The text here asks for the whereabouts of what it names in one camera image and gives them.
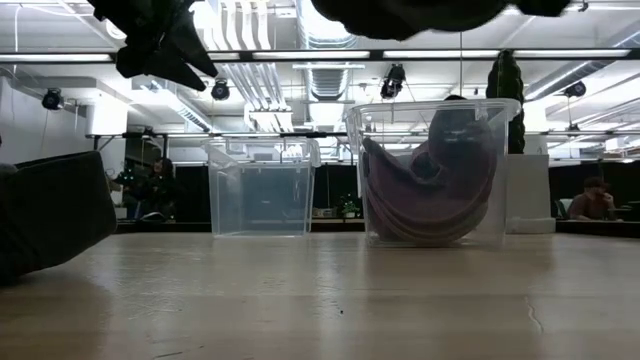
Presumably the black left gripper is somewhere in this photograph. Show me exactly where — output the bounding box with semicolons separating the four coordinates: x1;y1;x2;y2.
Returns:
89;0;220;92

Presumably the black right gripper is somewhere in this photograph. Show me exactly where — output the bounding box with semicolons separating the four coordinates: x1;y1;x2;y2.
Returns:
514;0;571;17

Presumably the large maroon fabric piece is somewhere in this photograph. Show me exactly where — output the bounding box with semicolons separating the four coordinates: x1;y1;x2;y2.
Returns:
360;137;496;247

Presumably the black ceiling spotlight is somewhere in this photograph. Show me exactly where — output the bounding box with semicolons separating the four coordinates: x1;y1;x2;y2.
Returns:
210;78;231;101
379;63;407;100
563;80;588;99
41;88;65;111

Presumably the long overhead light bar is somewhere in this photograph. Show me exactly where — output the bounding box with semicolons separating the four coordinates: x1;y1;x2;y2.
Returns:
0;48;634;64

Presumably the green cactus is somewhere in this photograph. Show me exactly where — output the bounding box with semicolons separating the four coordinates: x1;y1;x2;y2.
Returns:
485;49;527;155

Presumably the person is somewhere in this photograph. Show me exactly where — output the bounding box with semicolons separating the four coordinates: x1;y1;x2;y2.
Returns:
567;176;621;222
113;157;177;222

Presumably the clear plastic storage bin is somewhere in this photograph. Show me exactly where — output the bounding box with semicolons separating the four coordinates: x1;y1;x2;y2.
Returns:
344;98;522;249
202;135;322;238

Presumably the small background potted plant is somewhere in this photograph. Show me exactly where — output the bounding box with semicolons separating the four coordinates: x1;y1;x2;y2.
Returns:
335;193;362;220

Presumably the black background rig frame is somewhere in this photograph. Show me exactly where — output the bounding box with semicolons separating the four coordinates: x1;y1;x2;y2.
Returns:
84;130;357;166

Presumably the white ceiling air duct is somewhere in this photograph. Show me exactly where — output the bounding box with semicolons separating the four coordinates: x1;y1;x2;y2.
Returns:
294;0;365;101

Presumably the black aluminium table frame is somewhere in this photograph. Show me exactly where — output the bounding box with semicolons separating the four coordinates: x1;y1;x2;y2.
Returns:
114;219;640;239

